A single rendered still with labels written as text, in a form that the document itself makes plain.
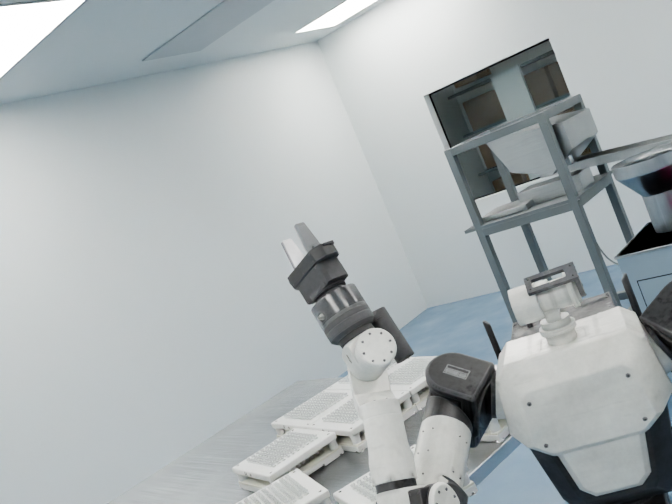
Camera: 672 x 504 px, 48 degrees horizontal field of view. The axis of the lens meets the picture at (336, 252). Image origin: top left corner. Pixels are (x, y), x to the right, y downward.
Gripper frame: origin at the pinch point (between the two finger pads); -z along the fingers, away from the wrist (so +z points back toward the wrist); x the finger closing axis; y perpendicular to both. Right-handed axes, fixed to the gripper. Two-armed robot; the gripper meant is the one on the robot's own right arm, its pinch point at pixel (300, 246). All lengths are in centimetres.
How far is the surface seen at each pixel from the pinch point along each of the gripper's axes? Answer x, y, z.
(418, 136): -319, -469, -206
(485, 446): -46, -56, 47
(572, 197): -134, -309, -35
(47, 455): -381, -64, -78
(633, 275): -99, -249, 24
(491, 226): -187, -302, -53
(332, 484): -83, -36, 35
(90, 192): -335, -150, -228
